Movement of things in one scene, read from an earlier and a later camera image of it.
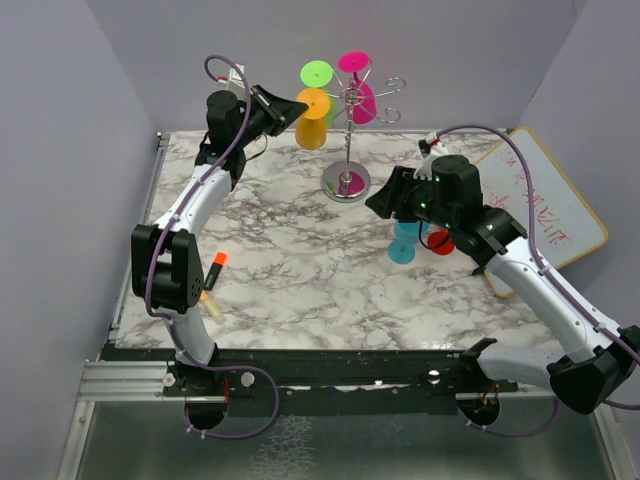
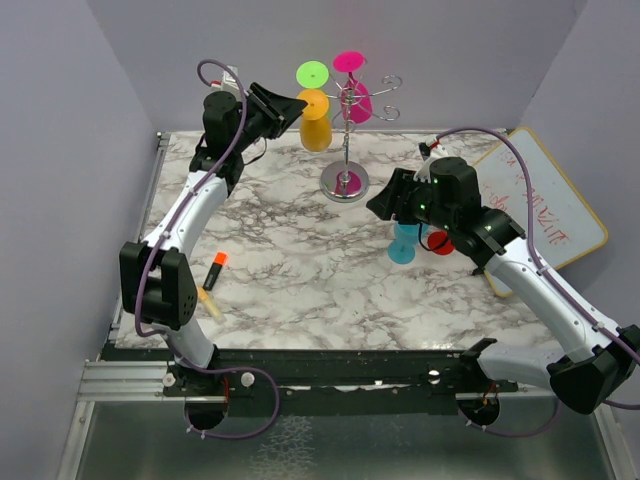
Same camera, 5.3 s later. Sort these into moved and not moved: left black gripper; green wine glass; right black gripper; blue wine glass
Moved: green wine glass
Not moved: left black gripper; right black gripper; blue wine glass
